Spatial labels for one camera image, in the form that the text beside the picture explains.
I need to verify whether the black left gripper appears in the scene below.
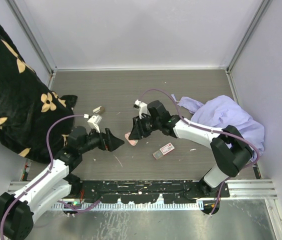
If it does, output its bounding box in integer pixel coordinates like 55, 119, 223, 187
78, 124, 124, 154

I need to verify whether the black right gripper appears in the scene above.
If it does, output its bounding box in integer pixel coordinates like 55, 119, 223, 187
128, 114, 161, 141

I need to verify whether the pink stapler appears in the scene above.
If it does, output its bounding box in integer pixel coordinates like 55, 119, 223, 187
124, 132, 138, 146

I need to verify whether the beige stapler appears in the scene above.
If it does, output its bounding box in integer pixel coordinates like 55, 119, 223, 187
92, 106, 106, 115

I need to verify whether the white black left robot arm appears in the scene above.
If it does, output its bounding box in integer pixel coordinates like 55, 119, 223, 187
0, 126, 125, 240

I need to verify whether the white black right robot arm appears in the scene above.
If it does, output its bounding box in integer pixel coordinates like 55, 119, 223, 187
128, 100, 254, 197

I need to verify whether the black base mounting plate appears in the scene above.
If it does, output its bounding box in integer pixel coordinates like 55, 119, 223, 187
67, 180, 219, 204

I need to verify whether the lavender crumpled cloth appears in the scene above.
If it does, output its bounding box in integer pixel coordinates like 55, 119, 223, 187
177, 95, 265, 155

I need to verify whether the black floral blanket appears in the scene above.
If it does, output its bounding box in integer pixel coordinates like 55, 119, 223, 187
0, 25, 78, 164

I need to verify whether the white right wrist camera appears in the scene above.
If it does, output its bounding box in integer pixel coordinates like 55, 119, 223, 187
133, 99, 149, 119

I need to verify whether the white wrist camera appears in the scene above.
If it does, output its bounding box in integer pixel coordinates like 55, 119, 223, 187
133, 99, 149, 119
83, 114, 102, 133

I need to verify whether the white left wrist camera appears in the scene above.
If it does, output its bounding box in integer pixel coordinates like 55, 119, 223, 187
83, 114, 102, 133

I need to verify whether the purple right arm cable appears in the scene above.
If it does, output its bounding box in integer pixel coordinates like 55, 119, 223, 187
139, 88, 261, 216

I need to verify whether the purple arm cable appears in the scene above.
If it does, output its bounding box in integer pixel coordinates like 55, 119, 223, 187
0, 113, 102, 237
139, 88, 261, 216

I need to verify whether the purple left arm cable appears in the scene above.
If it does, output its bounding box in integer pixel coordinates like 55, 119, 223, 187
0, 113, 102, 237

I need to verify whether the white slotted cable duct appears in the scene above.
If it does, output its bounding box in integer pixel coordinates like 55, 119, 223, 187
50, 201, 204, 211

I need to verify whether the aluminium front rail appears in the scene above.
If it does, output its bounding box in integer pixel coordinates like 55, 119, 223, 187
4, 179, 278, 202

